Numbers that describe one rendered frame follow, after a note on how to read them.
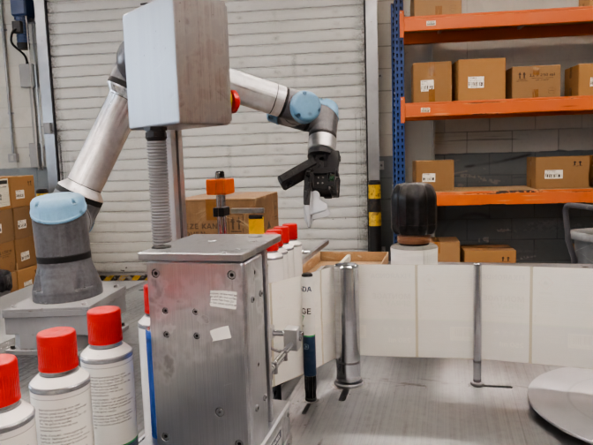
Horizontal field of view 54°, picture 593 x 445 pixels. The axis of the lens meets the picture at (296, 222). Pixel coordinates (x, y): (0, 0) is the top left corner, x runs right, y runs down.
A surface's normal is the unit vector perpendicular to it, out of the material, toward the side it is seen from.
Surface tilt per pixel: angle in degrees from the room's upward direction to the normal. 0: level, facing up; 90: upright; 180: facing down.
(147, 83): 90
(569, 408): 0
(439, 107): 90
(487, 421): 0
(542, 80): 90
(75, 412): 90
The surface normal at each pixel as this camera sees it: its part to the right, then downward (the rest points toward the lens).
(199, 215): -0.18, 0.11
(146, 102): -0.76, 0.10
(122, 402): 0.67, 0.07
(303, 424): -0.04, -0.99
